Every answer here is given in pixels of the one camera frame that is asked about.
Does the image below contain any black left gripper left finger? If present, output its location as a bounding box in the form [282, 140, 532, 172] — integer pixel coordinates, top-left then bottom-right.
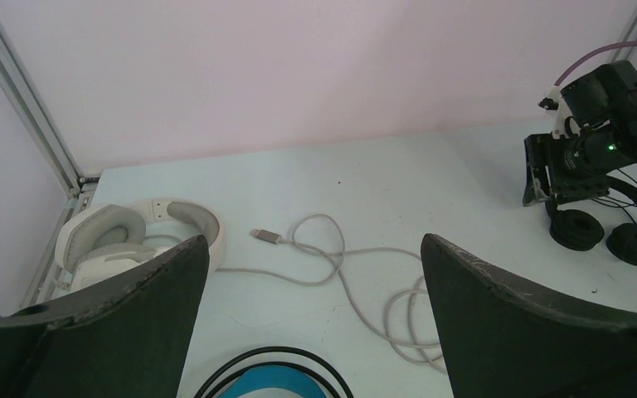
[0, 235, 210, 397]

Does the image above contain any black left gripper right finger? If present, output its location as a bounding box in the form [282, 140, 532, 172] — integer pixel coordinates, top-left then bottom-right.
[421, 234, 637, 397]

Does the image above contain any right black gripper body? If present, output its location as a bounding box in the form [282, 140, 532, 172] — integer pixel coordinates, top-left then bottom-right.
[535, 133, 610, 199]

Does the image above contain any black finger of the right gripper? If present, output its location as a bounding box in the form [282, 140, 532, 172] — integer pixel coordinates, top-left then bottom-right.
[522, 134, 551, 207]

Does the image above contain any small black on-ear headphones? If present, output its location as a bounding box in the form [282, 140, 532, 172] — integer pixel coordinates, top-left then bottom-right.
[545, 176, 637, 266]

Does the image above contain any black headset with blue band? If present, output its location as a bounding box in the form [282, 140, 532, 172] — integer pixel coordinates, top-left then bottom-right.
[195, 346, 354, 397]

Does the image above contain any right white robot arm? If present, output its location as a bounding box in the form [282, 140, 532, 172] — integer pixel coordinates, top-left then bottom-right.
[523, 61, 637, 206]

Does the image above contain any white gaming headset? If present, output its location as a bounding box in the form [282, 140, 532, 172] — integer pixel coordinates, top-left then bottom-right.
[54, 197, 446, 375]

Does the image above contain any left aluminium frame post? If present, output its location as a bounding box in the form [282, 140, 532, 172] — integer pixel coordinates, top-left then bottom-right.
[0, 23, 99, 308]

